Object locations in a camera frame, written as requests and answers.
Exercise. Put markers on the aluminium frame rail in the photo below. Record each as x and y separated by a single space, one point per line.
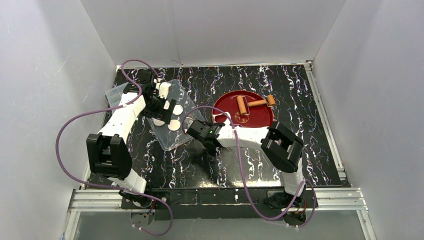
210 203

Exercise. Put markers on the clear plastic tray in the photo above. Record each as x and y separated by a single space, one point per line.
171 135

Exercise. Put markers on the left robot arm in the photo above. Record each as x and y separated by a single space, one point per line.
108 153

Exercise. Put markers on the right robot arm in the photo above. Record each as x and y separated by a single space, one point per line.
280 145

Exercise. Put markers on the red round tray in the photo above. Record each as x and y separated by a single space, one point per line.
259 116

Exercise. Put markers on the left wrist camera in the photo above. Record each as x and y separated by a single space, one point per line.
162 88

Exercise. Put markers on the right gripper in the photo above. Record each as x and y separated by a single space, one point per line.
195 130

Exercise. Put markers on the clear plastic compartment box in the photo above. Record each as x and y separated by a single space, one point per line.
114 96

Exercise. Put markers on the wooden double-ended rolling pin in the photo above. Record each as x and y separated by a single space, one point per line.
244 106

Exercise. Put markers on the white dough piece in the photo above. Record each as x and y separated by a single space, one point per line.
222 118

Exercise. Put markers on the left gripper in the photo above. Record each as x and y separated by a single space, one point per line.
159 108

